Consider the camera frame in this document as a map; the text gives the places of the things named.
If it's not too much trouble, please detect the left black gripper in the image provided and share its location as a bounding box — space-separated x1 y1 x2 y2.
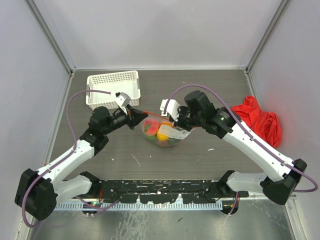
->
102 104 147 135

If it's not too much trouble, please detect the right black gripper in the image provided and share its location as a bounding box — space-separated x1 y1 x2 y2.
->
169 104 204 132

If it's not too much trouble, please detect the pink yellow peach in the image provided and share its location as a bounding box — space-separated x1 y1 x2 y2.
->
142 118 159 136

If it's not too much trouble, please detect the clear zip top bag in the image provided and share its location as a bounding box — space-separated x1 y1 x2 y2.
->
140 111 191 147

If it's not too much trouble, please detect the green toy watermelon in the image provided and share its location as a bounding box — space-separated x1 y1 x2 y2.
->
146 135 158 142

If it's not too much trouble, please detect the dark green avocado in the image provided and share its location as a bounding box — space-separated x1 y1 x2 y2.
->
167 138 181 146

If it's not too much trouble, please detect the yellow lemon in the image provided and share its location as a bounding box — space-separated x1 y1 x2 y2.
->
157 133 169 142

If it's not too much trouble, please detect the orange fruit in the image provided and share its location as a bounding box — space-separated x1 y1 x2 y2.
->
159 121 173 127

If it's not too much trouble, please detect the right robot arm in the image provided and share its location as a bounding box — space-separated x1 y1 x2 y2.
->
163 90 307 205

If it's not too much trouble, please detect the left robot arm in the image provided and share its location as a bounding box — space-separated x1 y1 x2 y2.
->
14 105 148 221

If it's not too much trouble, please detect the white plastic basket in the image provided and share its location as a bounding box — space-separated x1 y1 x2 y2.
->
85 70 141 110

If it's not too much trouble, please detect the red cloth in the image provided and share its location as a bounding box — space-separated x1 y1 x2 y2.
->
231 96 282 148

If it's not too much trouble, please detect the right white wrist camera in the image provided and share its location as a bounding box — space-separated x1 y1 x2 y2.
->
159 99 181 122

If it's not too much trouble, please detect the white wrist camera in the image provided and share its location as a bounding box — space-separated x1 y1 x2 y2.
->
110 91 131 115
159 99 181 122

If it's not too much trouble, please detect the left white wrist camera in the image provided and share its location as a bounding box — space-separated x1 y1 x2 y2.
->
110 91 131 115

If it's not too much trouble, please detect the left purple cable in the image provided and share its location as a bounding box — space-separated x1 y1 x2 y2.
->
21 90 120 228

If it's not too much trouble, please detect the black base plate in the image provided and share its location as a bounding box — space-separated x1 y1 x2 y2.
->
71 179 250 205

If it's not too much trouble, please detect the left aluminium frame post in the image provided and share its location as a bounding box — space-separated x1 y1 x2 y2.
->
25 0 77 75

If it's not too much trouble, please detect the aluminium frame post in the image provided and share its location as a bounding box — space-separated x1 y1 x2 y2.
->
245 0 292 75
25 0 77 75

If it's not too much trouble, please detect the white slotted cable duct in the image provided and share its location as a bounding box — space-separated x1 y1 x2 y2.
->
54 200 223 212

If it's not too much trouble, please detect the right aluminium frame post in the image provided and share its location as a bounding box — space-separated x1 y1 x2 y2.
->
245 0 292 75

